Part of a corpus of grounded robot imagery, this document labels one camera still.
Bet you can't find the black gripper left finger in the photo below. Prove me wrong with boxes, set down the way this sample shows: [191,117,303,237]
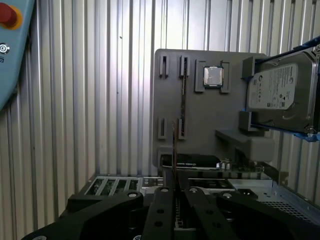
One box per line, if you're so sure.
[19,186,175,240]

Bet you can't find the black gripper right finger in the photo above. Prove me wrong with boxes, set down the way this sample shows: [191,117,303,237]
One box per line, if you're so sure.
[183,186,320,240]

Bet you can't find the black open PC case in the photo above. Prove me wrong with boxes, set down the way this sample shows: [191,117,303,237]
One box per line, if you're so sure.
[58,172,320,240]

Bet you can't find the black graphics card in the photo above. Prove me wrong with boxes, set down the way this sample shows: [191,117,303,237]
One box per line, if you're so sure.
[159,153,281,180]

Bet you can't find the grey power supply unit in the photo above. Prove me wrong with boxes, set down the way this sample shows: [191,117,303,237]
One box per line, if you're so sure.
[236,187,313,223]

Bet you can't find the grey parts rack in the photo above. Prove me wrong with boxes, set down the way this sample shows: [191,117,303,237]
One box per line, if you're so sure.
[151,48,283,171]

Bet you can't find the silver CPU chip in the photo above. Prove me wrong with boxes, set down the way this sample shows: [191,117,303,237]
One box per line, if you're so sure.
[202,66,224,88]

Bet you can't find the hard disk in blue carrier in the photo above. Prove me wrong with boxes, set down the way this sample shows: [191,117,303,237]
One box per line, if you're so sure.
[241,36,320,143]

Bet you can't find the pale blue teach pendant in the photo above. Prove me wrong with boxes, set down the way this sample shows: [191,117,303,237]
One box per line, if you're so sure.
[0,0,36,113]

